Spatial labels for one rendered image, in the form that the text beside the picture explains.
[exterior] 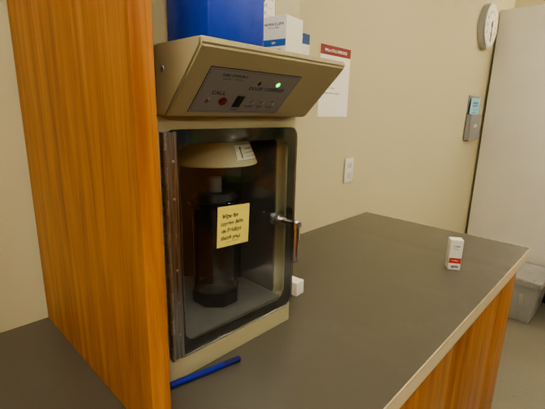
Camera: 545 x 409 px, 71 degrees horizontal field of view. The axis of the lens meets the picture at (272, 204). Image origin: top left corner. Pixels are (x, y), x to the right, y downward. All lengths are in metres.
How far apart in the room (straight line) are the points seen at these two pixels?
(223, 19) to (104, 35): 0.15
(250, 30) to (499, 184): 3.11
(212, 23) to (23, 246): 0.69
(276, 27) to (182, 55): 0.20
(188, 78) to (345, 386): 0.58
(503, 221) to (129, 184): 3.28
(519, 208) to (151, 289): 3.22
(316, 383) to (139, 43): 0.62
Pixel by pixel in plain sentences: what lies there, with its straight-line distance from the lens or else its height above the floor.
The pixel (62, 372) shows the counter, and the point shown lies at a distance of 0.86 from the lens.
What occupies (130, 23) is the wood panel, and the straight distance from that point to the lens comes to 0.50.
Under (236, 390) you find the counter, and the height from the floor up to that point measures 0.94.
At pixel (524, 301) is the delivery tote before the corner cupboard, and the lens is 3.26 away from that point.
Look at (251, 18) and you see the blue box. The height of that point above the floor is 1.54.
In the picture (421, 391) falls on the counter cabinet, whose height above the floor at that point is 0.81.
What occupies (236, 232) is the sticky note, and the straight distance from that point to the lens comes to 0.72.
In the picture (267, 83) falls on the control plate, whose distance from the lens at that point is 0.64.
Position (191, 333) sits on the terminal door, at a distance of 0.73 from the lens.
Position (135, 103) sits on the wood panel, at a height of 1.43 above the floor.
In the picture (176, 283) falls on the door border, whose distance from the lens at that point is 0.67.
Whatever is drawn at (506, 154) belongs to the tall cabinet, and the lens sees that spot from 3.50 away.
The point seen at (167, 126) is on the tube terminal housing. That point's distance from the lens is 0.62.
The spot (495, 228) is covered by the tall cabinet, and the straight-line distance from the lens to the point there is 3.60.
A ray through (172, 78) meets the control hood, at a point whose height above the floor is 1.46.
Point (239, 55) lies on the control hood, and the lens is 0.56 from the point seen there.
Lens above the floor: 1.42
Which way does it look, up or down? 14 degrees down
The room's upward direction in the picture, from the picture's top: 1 degrees clockwise
